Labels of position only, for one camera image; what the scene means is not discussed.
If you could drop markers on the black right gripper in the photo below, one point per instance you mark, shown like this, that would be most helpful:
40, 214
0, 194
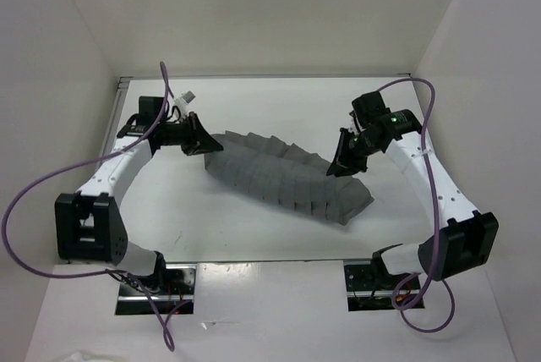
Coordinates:
342, 157

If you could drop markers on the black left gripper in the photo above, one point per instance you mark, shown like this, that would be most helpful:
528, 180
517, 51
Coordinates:
199, 141

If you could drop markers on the grey pleated skirt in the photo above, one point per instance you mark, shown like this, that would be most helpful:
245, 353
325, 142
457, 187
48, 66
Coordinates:
270, 170

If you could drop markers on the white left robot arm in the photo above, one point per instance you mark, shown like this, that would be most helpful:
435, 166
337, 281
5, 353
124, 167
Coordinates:
89, 224

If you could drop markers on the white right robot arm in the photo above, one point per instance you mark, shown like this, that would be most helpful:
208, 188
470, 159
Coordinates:
463, 236

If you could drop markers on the white crumpled cloth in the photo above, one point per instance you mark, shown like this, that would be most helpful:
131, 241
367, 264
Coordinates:
85, 356

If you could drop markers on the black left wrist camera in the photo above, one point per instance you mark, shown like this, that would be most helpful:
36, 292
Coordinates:
149, 108

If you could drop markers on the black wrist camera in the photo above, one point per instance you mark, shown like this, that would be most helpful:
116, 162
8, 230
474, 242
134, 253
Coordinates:
369, 106
149, 108

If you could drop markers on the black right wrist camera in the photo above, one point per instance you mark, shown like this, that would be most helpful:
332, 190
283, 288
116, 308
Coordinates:
369, 106

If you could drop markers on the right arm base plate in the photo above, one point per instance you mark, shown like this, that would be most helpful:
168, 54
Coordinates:
367, 290

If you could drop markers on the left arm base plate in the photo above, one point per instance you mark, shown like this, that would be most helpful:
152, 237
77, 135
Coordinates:
174, 295

